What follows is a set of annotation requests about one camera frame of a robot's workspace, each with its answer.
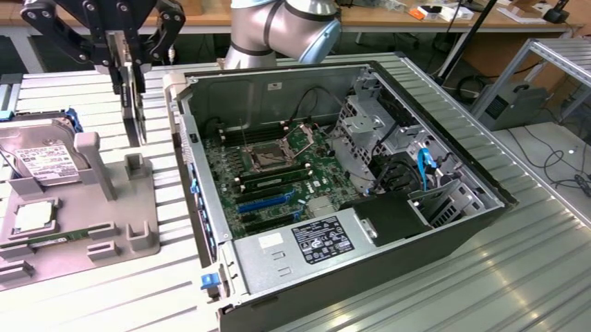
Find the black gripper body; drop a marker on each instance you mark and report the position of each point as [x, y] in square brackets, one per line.
[115, 17]

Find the green graphics card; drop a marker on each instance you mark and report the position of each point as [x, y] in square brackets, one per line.
[134, 117]

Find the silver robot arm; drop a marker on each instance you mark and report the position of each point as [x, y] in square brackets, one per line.
[254, 31]

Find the blue disk caddy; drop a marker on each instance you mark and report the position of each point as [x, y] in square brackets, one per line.
[74, 119]

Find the thin locking lever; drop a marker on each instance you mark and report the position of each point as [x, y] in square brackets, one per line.
[244, 133]

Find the black RAM slot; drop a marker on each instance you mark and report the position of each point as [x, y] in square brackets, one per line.
[260, 130]
[254, 138]

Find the silver hard disk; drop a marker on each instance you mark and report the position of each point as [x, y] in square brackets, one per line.
[46, 159]

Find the metal socket cover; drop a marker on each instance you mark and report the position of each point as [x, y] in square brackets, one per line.
[305, 127]

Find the CPU socket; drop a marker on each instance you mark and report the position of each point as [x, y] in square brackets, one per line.
[268, 157]

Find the black RAM stick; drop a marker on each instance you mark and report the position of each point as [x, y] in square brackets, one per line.
[277, 180]

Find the silver drive cage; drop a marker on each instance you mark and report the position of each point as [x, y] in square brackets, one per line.
[361, 128]

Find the grey parts rack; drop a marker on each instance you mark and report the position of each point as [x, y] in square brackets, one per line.
[93, 214]

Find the silver CPU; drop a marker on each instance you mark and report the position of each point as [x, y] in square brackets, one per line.
[33, 216]

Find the long black expansion slot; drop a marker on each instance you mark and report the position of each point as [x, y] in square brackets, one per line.
[264, 197]

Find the orange small box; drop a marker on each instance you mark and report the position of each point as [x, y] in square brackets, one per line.
[418, 14]

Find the black and white device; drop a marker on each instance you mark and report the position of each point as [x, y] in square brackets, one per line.
[432, 14]

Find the green motherboard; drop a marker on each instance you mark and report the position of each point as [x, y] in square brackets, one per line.
[333, 186]

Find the green RAM stick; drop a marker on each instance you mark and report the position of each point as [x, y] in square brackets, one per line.
[55, 238]

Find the short black expansion slot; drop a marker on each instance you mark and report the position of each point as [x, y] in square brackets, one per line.
[273, 226]
[268, 219]

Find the silver chipset heatsink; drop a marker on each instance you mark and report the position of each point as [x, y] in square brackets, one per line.
[321, 204]

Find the white flat box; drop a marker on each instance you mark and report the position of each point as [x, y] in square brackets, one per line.
[456, 14]

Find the wooden desk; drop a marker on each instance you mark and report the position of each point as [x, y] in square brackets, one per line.
[457, 23]

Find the black tripod pole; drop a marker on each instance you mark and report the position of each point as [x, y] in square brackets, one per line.
[468, 38]

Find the silver power supply unit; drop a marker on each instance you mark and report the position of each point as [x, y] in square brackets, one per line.
[277, 256]

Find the black plastic shroud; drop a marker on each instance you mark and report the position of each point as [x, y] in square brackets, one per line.
[393, 218]

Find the blue case latch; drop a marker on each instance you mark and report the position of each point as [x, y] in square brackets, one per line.
[209, 281]

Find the open cardboard tray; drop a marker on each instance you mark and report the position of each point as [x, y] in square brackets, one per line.
[522, 14]

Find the grey box device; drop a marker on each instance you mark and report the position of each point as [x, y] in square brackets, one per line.
[522, 107]

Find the silver disk bay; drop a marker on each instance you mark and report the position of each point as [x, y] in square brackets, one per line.
[462, 197]

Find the black webcam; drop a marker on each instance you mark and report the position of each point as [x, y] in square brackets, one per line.
[554, 15]

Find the black open PC case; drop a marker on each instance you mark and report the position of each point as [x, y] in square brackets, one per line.
[416, 269]

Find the aluminium profile frame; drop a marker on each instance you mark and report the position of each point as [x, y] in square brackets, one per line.
[554, 52]

